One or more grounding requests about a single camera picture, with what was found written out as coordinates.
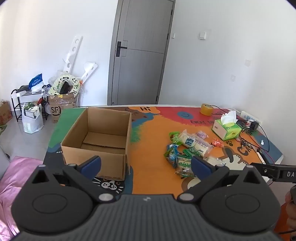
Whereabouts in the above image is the green tissue box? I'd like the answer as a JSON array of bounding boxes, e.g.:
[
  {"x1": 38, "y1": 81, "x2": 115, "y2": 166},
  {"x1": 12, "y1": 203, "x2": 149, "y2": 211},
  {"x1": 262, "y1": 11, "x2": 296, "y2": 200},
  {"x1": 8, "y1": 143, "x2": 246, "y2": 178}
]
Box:
[{"x1": 212, "y1": 111, "x2": 242, "y2": 141}]

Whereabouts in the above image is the panda print seat ring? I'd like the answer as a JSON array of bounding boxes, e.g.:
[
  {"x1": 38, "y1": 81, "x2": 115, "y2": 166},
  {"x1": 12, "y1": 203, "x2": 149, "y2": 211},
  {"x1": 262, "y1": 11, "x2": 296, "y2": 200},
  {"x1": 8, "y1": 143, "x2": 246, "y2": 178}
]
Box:
[{"x1": 48, "y1": 74, "x2": 81, "y2": 96}]

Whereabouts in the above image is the person's right hand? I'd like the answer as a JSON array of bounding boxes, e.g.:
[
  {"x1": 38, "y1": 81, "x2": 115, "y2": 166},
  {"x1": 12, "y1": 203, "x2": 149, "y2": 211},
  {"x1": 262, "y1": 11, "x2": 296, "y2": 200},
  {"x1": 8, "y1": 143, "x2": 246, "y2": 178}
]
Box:
[{"x1": 285, "y1": 185, "x2": 296, "y2": 210}]

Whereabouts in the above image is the small white snack packet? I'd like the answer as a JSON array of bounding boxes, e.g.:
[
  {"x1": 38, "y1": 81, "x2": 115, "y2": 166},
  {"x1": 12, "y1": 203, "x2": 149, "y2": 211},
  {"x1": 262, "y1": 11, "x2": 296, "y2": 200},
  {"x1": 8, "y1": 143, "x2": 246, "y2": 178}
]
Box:
[{"x1": 205, "y1": 156, "x2": 226, "y2": 165}]

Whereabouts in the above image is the black door handle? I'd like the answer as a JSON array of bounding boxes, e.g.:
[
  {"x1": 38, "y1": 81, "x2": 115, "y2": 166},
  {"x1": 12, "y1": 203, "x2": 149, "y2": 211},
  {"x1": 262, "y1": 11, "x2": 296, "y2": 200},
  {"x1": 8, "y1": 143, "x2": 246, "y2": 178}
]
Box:
[{"x1": 116, "y1": 41, "x2": 128, "y2": 57}]

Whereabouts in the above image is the small brown cardboard box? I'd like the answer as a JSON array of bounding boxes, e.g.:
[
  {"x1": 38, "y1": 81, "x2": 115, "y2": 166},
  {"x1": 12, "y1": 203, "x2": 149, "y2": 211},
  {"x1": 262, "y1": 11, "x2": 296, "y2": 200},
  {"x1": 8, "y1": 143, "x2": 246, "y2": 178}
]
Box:
[{"x1": 0, "y1": 101, "x2": 12, "y2": 126}]

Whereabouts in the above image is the printed brown cardboard box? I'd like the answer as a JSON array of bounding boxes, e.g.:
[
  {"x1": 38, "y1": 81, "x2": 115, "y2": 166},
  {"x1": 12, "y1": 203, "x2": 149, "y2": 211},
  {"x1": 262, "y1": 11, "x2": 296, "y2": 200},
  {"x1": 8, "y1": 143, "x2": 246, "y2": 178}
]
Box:
[{"x1": 47, "y1": 93, "x2": 78, "y2": 123}]

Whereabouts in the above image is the grey door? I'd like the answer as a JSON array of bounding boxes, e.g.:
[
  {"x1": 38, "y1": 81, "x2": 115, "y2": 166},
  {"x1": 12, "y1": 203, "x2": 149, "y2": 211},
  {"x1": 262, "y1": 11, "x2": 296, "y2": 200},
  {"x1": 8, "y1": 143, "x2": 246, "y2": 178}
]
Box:
[{"x1": 107, "y1": 0, "x2": 176, "y2": 106}]

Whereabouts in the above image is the blue plastic bag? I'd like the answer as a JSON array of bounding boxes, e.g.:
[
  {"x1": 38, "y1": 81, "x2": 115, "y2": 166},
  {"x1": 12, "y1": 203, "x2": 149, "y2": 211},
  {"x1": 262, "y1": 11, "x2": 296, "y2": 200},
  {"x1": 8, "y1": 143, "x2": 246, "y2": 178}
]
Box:
[{"x1": 29, "y1": 74, "x2": 44, "y2": 90}]

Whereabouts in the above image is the black charger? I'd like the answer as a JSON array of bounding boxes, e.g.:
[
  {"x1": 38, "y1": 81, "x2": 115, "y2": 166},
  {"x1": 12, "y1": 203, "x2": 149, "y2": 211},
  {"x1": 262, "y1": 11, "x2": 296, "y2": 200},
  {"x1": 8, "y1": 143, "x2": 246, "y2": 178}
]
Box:
[{"x1": 247, "y1": 120, "x2": 260, "y2": 132}]

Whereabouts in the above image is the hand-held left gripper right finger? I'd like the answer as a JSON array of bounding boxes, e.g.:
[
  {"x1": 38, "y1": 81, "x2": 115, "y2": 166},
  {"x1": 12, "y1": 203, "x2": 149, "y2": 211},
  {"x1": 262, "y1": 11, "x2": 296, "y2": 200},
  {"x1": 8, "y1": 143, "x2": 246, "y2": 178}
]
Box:
[{"x1": 178, "y1": 156, "x2": 264, "y2": 204}]

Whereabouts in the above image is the colourful cartoon table mat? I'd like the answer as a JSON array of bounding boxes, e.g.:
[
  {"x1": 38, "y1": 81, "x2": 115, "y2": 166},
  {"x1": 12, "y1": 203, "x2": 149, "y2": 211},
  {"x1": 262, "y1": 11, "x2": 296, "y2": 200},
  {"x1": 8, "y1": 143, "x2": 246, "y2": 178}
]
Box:
[{"x1": 43, "y1": 104, "x2": 284, "y2": 195}]

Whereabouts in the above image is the short white board with holes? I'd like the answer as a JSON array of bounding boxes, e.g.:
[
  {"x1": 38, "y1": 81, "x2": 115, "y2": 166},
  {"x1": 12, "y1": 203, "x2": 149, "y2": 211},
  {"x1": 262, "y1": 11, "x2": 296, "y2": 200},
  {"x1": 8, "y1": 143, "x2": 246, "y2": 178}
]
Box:
[{"x1": 81, "y1": 62, "x2": 98, "y2": 84}]

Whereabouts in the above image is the pink blanket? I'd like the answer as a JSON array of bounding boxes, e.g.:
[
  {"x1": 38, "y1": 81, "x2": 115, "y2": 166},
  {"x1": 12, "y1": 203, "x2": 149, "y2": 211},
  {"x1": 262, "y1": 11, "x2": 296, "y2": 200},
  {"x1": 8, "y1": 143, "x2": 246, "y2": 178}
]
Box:
[{"x1": 0, "y1": 156, "x2": 44, "y2": 237}]

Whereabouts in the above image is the tall white board with holes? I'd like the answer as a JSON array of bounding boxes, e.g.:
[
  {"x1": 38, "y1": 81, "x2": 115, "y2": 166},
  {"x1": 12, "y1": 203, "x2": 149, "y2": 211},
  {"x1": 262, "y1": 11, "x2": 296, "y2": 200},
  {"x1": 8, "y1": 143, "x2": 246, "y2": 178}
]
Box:
[{"x1": 61, "y1": 35, "x2": 83, "y2": 75}]

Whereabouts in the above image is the yellow tape roll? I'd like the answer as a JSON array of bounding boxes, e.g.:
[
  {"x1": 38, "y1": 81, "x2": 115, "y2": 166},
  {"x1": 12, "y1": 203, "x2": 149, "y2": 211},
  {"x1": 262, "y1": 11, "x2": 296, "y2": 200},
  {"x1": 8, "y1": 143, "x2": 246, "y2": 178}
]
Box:
[{"x1": 200, "y1": 103, "x2": 213, "y2": 116}]

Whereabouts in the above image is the black cable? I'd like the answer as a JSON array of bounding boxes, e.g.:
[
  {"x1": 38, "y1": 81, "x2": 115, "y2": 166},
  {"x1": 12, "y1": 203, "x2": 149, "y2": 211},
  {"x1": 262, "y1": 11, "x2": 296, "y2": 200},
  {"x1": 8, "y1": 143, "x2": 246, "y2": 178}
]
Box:
[{"x1": 211, "y1": 105, "x2": 271, "y2": 152}]

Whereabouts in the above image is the white power strip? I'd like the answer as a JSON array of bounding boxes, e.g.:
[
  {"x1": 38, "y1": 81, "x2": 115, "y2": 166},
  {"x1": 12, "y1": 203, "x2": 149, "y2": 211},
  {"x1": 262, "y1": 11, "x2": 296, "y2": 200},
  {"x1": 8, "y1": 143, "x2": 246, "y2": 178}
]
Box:
[{"x1": 240, "y1": 111, "x2": 263, "y2": 126}]

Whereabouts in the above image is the long white snack packet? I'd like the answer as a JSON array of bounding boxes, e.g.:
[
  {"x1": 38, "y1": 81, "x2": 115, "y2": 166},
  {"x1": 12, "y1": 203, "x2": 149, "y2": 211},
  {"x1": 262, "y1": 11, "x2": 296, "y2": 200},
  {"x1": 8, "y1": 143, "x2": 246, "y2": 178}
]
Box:
[{"x1": 179, "y1": 130, "x2": 213, "y2": 156}]

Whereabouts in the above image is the white plastic bag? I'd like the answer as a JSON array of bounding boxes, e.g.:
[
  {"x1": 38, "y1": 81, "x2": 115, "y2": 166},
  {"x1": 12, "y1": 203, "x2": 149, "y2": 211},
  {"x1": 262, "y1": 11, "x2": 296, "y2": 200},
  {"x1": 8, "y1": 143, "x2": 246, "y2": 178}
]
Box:
[{"x1": 22, "y1": 102, "x2": 44, "y2": 134}]

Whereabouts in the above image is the white and green snack packet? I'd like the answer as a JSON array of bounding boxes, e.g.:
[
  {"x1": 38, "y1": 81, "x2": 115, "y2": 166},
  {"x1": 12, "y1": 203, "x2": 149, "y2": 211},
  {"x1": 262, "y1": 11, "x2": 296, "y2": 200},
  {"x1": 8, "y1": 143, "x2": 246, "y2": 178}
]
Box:
[{"x1": 175, "y1": 156, "x2": 193, "y2": 178}]

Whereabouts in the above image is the red cable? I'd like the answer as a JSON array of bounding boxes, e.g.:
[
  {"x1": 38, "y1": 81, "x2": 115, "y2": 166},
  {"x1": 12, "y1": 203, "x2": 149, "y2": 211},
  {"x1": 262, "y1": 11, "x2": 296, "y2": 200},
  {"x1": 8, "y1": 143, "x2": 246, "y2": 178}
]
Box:
[{"x1": 240, "y1": 130, "x2": 278, "y2": 165}]

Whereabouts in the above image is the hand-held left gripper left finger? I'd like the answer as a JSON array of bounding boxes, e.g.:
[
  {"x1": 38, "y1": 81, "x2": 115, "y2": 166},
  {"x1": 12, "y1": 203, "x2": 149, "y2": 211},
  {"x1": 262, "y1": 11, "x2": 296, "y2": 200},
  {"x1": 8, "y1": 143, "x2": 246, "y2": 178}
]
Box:
[{"x1": 31, "y1": 156, "x2": 115, "y2": 204}]

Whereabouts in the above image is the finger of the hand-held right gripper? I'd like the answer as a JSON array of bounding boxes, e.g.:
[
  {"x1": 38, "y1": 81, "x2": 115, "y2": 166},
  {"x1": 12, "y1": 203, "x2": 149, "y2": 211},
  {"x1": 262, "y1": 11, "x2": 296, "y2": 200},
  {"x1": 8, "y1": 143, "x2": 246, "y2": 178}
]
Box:
[{"x1": 251, "y1": 163, "x2": 278, "y2": 179}]

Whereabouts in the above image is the black shoe rack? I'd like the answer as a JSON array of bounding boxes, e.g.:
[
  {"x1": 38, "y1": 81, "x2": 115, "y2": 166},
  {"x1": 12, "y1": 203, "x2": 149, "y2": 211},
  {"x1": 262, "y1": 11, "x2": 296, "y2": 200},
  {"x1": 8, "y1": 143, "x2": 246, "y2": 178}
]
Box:
[{"x1": 11, "y1": 88, "x2": 50, "y2": 122}]

